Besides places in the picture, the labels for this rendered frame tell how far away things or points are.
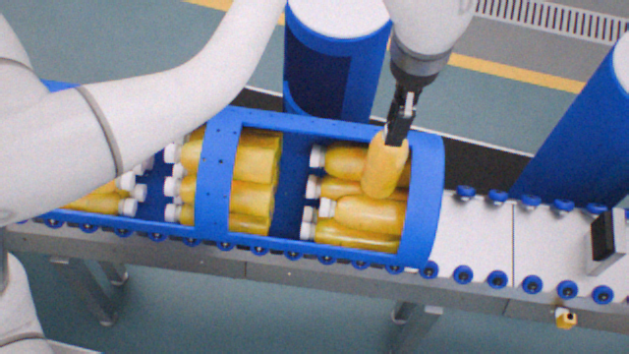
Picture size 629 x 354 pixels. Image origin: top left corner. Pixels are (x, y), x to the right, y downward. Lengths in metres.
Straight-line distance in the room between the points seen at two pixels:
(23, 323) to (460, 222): 0.96
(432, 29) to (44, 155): 0.50
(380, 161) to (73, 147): 0.71
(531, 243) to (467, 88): 1.40
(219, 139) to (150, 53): 1.68
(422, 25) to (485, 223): 0.86
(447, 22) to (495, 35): 2.29
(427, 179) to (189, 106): 0.72
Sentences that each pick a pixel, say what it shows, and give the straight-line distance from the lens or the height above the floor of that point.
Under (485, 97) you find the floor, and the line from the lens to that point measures 3.04.
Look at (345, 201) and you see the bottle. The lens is 1.45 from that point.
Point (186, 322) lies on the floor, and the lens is 2.56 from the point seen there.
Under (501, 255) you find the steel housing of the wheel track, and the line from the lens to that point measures 1.71.
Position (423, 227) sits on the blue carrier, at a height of 1.19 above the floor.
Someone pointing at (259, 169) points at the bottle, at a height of 1.19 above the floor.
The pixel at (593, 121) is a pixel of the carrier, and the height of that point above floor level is 0.87.
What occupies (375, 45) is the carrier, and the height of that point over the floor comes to 0.96.
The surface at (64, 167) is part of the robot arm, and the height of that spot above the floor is 1.84.
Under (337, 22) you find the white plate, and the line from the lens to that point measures 1.82.
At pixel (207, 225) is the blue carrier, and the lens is 1.44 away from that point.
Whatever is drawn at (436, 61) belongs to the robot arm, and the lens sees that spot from 1.03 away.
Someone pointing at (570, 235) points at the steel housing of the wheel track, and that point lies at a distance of 1.78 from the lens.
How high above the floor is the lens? 2.46
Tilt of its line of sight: 63 degrees down
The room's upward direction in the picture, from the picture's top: 7 degrees clockwise
